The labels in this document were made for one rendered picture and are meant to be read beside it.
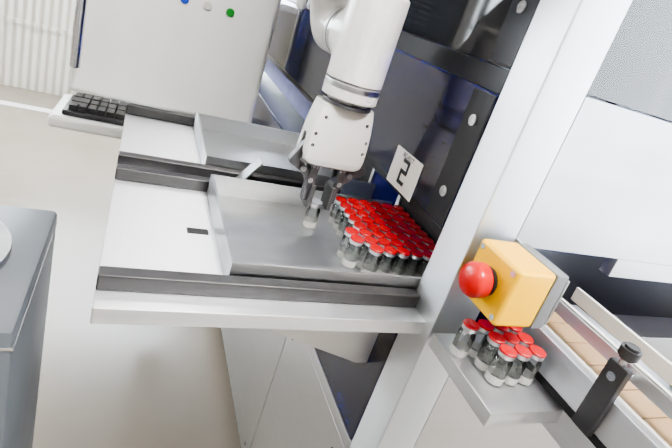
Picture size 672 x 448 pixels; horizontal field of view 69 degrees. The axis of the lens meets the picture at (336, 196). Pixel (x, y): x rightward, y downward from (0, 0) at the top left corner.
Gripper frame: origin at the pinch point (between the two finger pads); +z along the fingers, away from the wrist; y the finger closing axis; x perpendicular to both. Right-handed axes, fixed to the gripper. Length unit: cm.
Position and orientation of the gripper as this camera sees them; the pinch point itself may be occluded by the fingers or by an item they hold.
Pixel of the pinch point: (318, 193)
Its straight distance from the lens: 78.8
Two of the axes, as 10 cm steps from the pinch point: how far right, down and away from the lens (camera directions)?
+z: -2.9, 8.9, 3.5
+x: 3.1, 4.4, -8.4
